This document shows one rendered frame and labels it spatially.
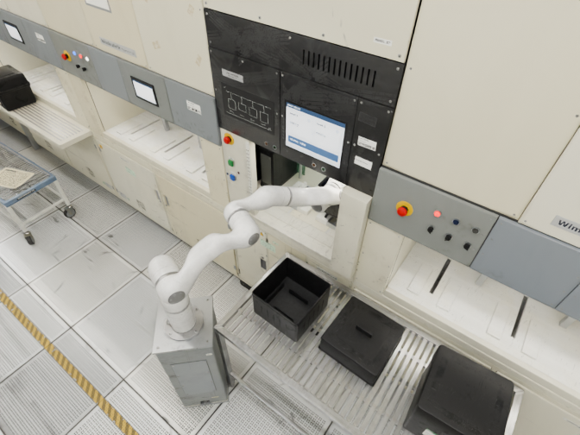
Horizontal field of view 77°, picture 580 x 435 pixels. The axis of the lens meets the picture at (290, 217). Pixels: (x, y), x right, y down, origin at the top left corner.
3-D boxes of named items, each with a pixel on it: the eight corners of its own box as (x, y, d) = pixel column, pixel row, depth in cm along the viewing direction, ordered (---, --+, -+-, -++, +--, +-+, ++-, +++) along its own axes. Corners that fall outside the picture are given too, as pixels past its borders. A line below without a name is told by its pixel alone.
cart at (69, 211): (-26, 202, 347) (-60, 160, 313) (28, 174, 378) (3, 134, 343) (32, 248, 310) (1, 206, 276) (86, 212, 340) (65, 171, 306)
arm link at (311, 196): (301, 182, 155) (347, 186, 175) (276, 187, 167) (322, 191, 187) (302, 204, 154) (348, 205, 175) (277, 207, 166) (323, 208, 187)
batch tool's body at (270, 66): (236, 288, 285) (193, 10, 147) (305, 218, 340) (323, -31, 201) (332, 354, 249) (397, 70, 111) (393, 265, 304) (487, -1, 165)
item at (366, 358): (317, 347, 173) (319, 334, 164) (349, 304, 190) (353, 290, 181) (372, 387, 161) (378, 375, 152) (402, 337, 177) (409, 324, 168)
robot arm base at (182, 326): (162, 343, 173) (152, 324, 160) (166, 308, 186) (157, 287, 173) (203, 337, 175) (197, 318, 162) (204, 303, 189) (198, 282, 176)
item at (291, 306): (286, 275, 202) (286, 255, 190) (328, 303, 190) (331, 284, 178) (252, 311, 186) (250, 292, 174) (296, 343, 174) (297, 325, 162)
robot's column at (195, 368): (182, 408, 224) (151, 354, 170) (185, 363, 243) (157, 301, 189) (229, 401, 227) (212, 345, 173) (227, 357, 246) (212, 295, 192)
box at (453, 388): (400, 426, 150) (416, 406, 132) (423, 368, 167) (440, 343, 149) (472, 473, 139) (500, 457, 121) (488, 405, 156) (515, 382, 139)
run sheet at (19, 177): (-17, 183, 297) (-18, 182, 296) (5, 166, 313) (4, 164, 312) (15, 190, 292) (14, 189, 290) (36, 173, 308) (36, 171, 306)
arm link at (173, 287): (160, 285, 162) (173, 312, 153) (143, 274, 153) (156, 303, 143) (251, 217, 167) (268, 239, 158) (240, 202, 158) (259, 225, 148)
